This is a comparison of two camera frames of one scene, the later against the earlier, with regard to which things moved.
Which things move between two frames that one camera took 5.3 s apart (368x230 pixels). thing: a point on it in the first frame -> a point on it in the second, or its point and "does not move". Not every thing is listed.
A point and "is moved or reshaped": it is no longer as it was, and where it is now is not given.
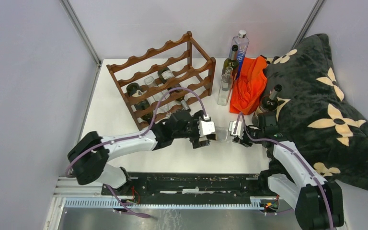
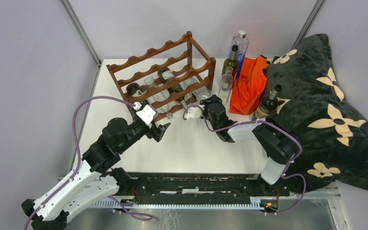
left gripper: (195, 119) -> (157, 135)
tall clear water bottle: (242, 42) does not move
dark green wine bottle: (166, 74) does not move
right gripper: (236, 139) -> (212, 98)
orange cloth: (251, 80) does not move
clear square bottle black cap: (221, 133) is moved or reshaped
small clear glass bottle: (226, 80) does not move
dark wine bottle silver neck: (232, 62) does not move
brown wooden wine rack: (166, 79) does not move
